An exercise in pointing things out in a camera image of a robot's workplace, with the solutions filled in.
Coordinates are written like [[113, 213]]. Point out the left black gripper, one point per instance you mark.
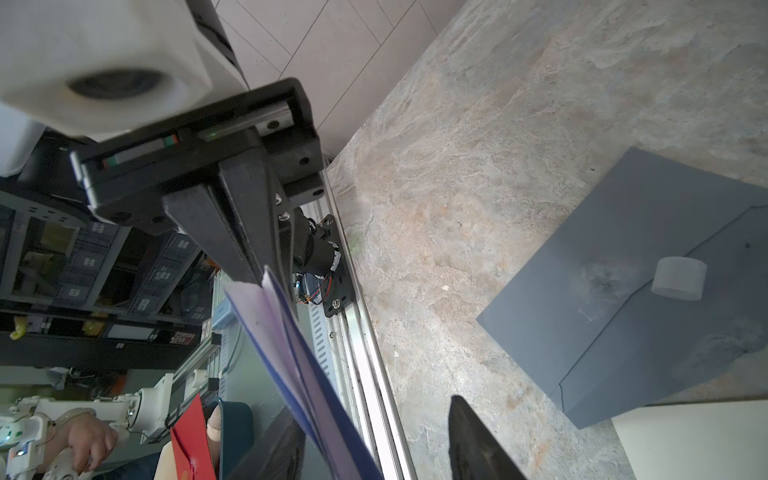
[[229, 175]]

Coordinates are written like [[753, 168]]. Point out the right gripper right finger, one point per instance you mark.
[[474, 452]]

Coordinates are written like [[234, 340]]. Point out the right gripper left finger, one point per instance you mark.
[[277, 454]]

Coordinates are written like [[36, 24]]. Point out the white paper sheet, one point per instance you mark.
[[268, 316]]

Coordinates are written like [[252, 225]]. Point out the cream envelope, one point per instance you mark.
[[724, 440]]

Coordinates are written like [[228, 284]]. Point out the person hand in background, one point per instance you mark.
[[91, 441]]

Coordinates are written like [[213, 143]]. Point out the red folder in background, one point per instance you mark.
[[189, 440]]

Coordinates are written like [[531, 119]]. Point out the white glue stick cap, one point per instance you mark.
[[679, 278]]

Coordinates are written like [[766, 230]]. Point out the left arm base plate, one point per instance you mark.
[[321, 270]]

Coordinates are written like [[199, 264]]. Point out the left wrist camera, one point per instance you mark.
[[89, 68]]

